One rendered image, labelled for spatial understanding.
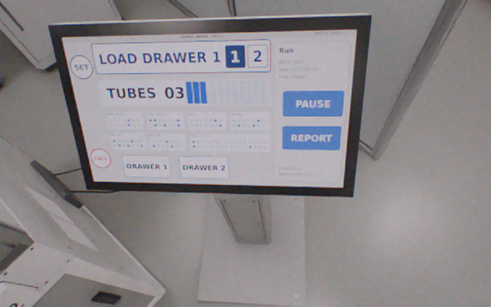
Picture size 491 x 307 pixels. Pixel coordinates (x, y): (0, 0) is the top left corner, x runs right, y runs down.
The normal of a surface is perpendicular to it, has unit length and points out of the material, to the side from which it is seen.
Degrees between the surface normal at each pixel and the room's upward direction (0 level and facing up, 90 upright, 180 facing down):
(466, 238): 0
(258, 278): 3
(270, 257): 3
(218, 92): 50
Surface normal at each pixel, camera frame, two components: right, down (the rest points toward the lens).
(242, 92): -0.11, 0.39
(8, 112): -0.10, -0.46
